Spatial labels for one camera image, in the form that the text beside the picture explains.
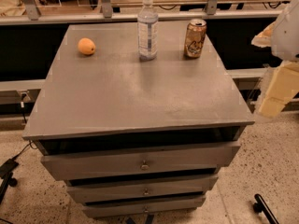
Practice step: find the clear plastic water bottle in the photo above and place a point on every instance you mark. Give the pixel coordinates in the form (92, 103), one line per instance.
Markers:
(147, 26)

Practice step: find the orange soda can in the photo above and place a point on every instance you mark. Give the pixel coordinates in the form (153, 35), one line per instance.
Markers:
(195, 38)

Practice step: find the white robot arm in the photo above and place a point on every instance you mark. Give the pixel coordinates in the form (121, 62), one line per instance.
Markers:
(282, 36)

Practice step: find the black chair leg left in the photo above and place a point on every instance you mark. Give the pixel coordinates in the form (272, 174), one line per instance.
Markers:
(8, 181)

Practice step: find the bottom grey drawer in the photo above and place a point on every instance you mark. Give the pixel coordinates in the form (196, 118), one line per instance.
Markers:
(144, 206)

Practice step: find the grey drawer cabinet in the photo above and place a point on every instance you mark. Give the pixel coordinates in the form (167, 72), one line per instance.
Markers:
(112, 100)

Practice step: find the black power adapter with cable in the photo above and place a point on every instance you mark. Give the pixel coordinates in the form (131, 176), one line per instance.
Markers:
(10, 164)

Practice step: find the grey drawer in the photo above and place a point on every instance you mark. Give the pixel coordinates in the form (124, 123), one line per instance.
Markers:
(136, 161)
(144, 206)
(142, 188)

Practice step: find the black chair leg right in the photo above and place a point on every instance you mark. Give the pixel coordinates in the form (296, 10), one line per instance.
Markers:
(260, 206)

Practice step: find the black chair leg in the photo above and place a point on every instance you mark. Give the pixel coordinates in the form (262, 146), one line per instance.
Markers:
(8, 181)
(260, 206)

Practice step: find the orange fruit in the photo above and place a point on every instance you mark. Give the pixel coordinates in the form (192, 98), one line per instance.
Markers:
(86, 46)

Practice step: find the middle grey drawer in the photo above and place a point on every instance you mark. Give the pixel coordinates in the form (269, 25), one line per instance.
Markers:
(142, 188)

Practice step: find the grey metal railing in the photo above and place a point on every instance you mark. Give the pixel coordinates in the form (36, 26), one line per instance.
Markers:
(126, 10)

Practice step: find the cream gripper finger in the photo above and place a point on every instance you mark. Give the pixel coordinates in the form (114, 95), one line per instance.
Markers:
(283, 86)
(263, 39)

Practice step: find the top grey drawer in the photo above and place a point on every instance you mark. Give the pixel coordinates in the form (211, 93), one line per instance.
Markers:
(136, 161)

